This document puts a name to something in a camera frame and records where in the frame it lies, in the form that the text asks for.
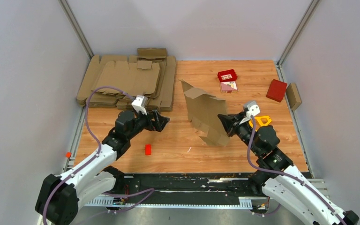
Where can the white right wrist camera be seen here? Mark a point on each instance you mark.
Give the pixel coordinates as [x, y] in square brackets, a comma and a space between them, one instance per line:
[250, 109]

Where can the aluminium frame rail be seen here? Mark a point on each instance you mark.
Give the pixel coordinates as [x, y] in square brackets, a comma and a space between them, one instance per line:
[118, 202]

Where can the stack of flat cardboard blanks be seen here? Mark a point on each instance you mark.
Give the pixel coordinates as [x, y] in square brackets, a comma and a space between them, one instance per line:
[110, 78]

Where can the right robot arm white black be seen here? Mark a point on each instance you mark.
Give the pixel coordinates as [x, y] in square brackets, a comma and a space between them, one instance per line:
[279, 178]

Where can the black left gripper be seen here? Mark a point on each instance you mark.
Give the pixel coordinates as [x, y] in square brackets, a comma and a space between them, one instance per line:
[159, 123]

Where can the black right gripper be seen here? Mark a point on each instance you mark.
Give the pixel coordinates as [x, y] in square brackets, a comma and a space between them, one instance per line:
[230, 123]

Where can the yellow triangular plastic frame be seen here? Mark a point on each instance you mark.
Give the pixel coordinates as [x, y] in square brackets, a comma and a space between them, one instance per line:
[262, 121]

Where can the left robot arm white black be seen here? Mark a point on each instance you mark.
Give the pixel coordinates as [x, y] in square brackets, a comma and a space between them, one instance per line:
[62, 196]

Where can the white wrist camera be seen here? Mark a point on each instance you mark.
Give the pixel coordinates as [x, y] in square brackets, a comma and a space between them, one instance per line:
[250, 109]
[139, 104]

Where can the small brown cardboard box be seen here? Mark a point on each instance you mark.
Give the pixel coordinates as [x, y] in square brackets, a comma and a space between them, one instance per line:
[293, 96]

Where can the clear case with shapes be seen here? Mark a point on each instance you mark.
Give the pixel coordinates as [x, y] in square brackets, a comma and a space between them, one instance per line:
[228, 87]

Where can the small red block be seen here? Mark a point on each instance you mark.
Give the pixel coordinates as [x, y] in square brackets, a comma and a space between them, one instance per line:
[148, 149]

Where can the red box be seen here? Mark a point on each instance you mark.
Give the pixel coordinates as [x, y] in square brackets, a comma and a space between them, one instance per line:
[276, 90]

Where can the small orange clip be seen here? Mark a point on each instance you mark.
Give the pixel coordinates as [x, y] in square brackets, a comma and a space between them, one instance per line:
[68, 154]

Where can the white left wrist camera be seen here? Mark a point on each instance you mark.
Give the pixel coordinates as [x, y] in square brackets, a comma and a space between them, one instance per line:
[139, 104]

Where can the red plastic basket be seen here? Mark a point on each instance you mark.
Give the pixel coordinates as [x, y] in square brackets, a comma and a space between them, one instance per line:
[227, 75]

